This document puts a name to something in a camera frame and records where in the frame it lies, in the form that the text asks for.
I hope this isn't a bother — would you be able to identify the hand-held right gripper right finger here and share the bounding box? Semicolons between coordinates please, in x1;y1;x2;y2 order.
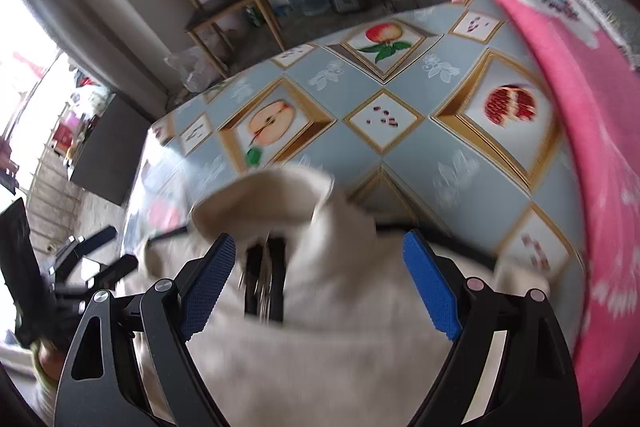
402;229;583;427

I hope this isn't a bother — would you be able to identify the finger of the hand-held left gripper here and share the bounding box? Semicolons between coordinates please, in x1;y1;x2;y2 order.
96;254;140;291
74;226;119;258

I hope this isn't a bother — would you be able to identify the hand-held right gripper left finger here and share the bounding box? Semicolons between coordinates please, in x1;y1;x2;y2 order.
54;232;237;427

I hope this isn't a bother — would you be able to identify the large cream garment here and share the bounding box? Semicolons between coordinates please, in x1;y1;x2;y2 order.
122;164;551;427

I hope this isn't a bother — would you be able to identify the person's left forearm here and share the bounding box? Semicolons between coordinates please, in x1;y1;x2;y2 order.
27;337;68;395

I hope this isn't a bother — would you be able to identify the window railing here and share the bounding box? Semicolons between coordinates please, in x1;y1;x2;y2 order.
0;52;101;228

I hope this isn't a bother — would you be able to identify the dark grey cabinet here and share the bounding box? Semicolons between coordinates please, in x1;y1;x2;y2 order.
70;93;153;208

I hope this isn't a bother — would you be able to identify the fruit print tablecloth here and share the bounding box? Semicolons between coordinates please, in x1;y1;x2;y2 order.
122;0;588;288

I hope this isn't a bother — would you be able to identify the pink floral blanket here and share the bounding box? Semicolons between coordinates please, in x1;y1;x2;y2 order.
450;0;640;427

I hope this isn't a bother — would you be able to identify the clear plastic bag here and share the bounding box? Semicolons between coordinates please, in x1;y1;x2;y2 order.
167;49;226;92

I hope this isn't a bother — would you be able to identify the grey curtain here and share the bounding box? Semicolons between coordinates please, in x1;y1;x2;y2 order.
12;0;171;118

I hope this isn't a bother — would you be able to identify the wooden chair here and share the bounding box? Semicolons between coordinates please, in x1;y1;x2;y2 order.
167;0;286;80

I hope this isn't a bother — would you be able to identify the silver sequin cushion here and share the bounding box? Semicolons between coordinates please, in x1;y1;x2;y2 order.
590;0;640;72

